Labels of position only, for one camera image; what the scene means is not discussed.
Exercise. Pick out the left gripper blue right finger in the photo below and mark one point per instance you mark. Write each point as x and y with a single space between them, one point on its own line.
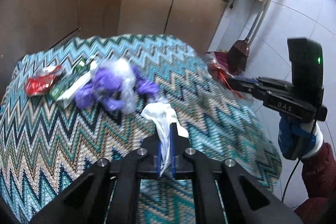
173 132

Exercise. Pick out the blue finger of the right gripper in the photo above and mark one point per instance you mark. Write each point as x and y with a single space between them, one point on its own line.
247 80

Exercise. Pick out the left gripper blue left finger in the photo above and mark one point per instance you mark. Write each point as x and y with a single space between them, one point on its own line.
159 159

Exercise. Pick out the white plastic bag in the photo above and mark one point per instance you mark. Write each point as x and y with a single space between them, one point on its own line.
160 112

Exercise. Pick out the clear red plastic wrapper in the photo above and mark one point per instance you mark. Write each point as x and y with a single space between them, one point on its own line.
221 76

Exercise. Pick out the purple gloves plastic bundle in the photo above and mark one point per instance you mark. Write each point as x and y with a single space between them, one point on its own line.
115 85

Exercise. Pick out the green white box wrapper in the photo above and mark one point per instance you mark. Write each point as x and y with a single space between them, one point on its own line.
63 92

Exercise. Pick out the maroon sleeve right forearm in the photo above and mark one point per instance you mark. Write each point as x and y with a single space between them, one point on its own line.
318 174

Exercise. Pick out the brown lower kitchen cabinets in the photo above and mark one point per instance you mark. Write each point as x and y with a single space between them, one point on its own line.
29 26

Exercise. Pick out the blue gloved right hand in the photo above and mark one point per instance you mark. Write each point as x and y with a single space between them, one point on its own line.
298 140

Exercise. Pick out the maroon dustpan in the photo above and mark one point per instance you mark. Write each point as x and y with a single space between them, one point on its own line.
233 61

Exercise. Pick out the zigzag teal knitted blanket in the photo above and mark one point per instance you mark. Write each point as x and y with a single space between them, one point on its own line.
44 147

